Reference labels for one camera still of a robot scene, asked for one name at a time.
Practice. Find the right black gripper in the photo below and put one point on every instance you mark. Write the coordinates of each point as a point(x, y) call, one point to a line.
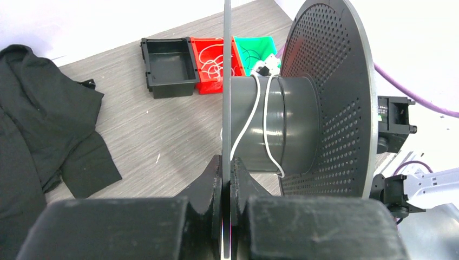
point(393, 123)

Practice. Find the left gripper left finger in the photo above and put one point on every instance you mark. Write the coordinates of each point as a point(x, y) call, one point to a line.
point(186, 226)

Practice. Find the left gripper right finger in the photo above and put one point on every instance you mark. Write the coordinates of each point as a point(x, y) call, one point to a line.
point(264, 226)

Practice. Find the grey plastic cable spool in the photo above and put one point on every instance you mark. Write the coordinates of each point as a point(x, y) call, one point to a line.
point(312, 130)

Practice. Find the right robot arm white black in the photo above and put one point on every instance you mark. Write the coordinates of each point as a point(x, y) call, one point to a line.
point(413, 186)

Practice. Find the black plastic bin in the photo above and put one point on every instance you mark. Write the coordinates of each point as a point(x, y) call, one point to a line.
point(171, 70)

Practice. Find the green plastic bin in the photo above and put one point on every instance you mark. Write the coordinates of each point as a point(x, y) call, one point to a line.
point(253, 49)

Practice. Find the black cloth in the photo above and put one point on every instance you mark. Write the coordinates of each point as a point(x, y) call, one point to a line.
point(48, 137)

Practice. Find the red plastic bin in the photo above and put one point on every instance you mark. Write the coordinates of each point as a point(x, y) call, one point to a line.
point(209, 57)

